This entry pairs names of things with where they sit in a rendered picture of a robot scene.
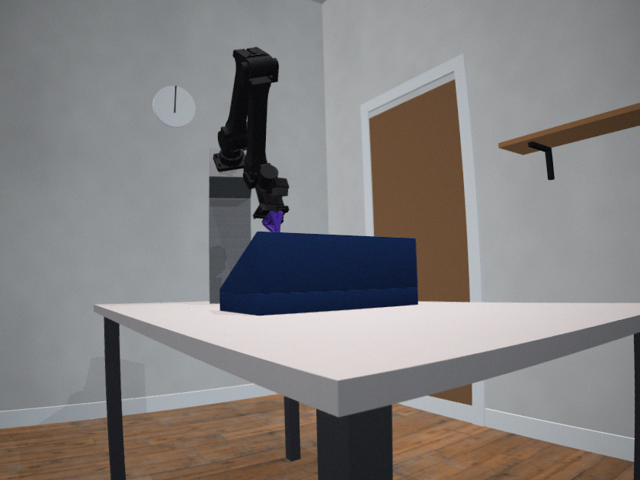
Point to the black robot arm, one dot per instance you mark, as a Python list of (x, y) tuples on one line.
[(257, 70)]

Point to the dark blue switch console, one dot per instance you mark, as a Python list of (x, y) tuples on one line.
[(286, 273)]

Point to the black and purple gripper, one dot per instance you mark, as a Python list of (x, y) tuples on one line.
[(270, 213)]

